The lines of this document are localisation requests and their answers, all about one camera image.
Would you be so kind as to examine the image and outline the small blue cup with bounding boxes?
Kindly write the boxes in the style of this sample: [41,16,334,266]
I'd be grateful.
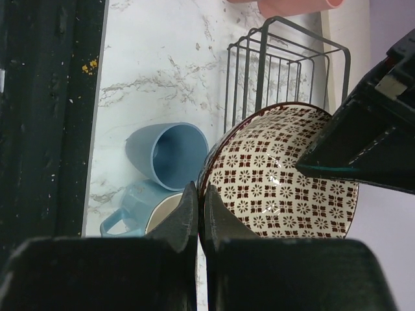
[125,122,209,191]

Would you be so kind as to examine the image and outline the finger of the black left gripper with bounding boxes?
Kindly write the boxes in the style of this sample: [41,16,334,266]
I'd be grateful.
[296,30,414,194]

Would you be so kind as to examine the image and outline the brown patterned ceramic bowl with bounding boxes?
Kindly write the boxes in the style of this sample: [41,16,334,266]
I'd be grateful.
[197,102,359,238]

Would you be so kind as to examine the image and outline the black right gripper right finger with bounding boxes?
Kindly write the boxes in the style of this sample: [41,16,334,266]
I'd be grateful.
[201,186,396,310]

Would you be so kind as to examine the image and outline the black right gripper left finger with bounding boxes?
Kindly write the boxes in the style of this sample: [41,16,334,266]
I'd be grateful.
[1,183,198,310]

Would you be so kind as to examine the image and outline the tall pink plastic cup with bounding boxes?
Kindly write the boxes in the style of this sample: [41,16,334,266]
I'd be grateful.
[257,0,343,18]

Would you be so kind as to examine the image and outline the black wire dish rack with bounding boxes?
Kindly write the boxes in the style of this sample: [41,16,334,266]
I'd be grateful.
[222,16,351,132]

